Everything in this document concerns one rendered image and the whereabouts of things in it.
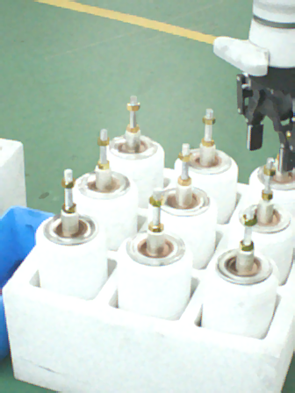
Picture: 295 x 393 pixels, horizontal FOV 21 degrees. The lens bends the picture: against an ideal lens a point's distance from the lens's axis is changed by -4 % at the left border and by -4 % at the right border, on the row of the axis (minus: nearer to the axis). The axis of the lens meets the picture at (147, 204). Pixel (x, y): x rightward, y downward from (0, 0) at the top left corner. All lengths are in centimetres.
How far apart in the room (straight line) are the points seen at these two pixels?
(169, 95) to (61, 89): 28
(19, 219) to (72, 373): 35
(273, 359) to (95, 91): 119
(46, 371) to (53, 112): 92
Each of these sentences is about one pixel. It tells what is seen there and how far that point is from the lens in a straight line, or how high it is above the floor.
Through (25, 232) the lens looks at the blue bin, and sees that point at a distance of 141.
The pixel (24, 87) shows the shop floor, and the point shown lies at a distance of 212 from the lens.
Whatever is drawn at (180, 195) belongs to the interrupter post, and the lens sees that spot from 114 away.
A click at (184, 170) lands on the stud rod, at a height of 30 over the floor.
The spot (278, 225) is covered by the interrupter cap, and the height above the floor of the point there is 25.
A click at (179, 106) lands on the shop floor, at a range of 199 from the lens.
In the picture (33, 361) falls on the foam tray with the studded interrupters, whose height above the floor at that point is 5.
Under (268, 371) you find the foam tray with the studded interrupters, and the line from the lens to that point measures 104.
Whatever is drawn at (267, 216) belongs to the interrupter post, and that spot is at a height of 26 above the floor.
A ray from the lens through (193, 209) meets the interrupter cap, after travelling 114.
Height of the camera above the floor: 87
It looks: 33 degrees down
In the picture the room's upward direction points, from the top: 1 degrees clockwise
